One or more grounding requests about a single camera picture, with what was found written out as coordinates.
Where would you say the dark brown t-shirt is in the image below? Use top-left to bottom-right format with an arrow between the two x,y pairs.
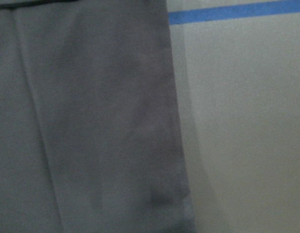
0,0 -> 196,233

